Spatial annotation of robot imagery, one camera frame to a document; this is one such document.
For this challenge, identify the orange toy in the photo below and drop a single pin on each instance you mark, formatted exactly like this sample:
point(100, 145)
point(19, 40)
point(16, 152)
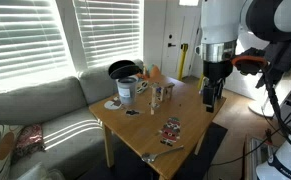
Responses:
point(150, 72)

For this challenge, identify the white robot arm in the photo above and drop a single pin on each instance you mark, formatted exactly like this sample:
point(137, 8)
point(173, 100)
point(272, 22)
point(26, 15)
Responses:
point(221, 21)

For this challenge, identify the wooden table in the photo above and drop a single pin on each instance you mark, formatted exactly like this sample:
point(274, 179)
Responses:
point(141, 132)

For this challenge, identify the metal spoon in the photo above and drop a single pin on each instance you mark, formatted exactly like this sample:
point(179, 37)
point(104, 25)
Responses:
point(150, 157)

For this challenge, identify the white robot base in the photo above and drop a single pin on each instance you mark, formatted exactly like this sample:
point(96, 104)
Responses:
point(278, 166)

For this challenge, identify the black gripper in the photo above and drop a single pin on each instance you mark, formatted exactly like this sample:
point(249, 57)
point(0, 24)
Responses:
point(216, 74)

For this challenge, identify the white snowman sticker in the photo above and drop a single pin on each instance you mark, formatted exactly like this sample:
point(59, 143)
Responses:
point(113, 104)

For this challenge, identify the grey sofa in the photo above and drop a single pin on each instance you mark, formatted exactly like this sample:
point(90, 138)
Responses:
point(73, 136)

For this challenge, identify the clear plastic cup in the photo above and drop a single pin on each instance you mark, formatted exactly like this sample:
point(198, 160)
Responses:
point(127, 90)

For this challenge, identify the red patterned cloth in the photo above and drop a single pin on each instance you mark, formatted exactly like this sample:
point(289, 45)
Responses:
point(29, 141)

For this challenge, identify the left window blind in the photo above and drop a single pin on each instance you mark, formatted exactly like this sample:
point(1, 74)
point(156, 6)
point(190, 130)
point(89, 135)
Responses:
point(32, 42)

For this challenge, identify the right window blind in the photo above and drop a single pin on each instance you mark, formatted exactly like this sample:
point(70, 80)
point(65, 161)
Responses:
point(110, 30)

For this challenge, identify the window blind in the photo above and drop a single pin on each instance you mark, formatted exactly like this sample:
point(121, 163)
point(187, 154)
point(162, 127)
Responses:
point(110, 30)
point(32, 42)

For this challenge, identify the white door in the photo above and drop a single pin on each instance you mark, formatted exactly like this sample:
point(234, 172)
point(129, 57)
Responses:
point(181, 24)

